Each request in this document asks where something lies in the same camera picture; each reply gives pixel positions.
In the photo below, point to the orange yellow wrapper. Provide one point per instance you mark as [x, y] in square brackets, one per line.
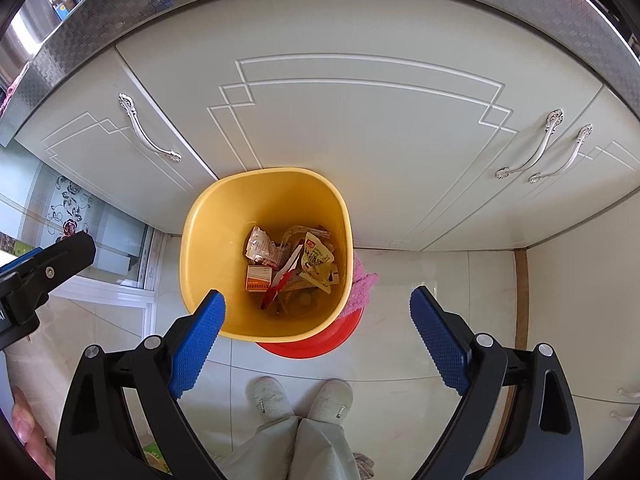
[295, 235]

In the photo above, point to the yellow plastic trash bin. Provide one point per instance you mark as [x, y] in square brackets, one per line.
[212, 254]

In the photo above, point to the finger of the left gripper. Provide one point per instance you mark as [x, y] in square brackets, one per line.
[24, 264]
[22, 295]

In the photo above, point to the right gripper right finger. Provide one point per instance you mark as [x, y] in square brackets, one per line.
[541, 438]

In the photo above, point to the right white shoe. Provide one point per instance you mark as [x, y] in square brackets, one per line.
[332, 402]

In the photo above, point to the crumpled foil wrapper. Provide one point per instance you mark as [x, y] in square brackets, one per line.
[261, 249]

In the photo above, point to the yellow snack packet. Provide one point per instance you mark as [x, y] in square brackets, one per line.
[316, 263]

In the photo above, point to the red plastic basin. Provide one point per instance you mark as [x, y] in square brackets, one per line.
[329, 339]

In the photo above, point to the orange white medicine box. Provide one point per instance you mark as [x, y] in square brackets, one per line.
[258, 278]

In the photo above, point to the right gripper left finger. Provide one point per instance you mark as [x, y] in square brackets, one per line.
[97, 439]

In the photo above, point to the red white wrapper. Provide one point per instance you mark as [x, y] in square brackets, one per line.
[282, 277]

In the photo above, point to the pink cloth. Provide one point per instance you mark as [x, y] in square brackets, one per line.
[362, 283]

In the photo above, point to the person's left hand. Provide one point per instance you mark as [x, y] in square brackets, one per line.
[31, 434]

